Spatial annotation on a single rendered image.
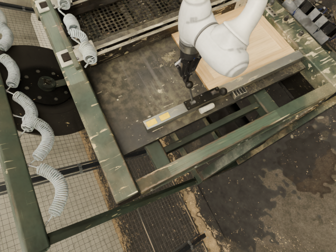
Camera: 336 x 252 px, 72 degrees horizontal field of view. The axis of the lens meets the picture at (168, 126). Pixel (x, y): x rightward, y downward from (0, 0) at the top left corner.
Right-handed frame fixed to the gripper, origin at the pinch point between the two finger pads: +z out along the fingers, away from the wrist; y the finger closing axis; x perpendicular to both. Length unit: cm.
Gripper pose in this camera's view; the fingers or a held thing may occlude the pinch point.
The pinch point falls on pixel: (186, 77)
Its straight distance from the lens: 110.2
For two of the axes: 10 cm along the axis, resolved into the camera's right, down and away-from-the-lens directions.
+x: 4.6, 8.2, -3.4
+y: -8.9, 4.2, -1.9
